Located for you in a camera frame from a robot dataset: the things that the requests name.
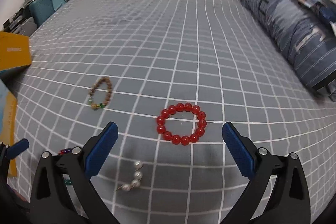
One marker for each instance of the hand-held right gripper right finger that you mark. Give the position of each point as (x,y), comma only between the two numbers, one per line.
(239,151)

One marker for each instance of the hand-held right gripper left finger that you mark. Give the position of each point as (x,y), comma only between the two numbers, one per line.
(101,150)

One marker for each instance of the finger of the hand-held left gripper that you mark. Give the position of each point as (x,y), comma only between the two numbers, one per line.
(18,148)

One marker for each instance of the blue and yellow cardboard box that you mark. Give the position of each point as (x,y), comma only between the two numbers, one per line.
(13,50)

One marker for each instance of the pearl bead strand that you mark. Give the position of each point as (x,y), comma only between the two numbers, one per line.
(137,175)

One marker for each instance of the silver radio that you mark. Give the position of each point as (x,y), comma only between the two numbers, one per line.
(23,27)

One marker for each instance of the grey checked bed sheet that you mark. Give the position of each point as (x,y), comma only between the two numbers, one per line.
(183,43)

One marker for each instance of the folded blue patterned quilt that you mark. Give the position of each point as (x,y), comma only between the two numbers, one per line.
(288,29)

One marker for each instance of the teal storage box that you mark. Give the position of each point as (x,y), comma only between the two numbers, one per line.
(47,5)

